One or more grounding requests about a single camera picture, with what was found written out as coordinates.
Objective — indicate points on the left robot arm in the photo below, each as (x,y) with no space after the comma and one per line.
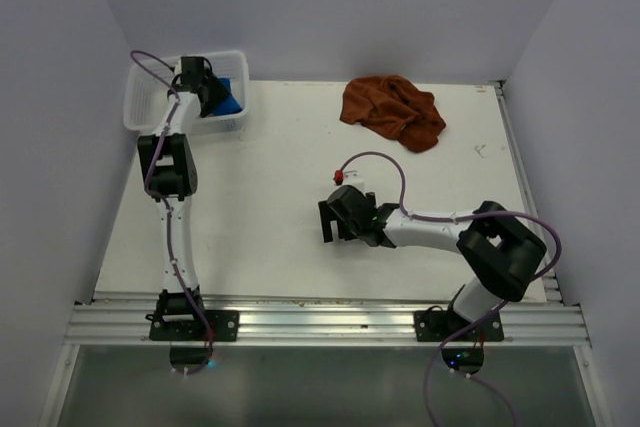
(170,179)

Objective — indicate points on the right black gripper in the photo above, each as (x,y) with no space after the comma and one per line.
(328,214)

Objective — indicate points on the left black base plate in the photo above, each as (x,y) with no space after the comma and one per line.
(224,325)

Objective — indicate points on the aluminium mounting rail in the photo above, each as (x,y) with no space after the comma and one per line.
(120,320)

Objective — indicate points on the white plastic basket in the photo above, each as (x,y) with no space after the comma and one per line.
(149,104)

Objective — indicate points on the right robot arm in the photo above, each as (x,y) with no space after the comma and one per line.
(503,254)

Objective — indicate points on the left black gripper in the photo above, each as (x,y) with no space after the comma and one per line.
(219,91)

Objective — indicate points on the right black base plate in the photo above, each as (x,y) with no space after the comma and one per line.
(435,324)

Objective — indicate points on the brown towel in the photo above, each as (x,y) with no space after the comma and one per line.
(394,108)

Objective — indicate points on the blue towel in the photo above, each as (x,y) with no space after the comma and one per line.
(229,106)

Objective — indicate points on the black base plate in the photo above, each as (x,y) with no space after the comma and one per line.
(224,325)
(435,324)

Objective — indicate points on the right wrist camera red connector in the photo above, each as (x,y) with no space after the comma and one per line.
(349,177)

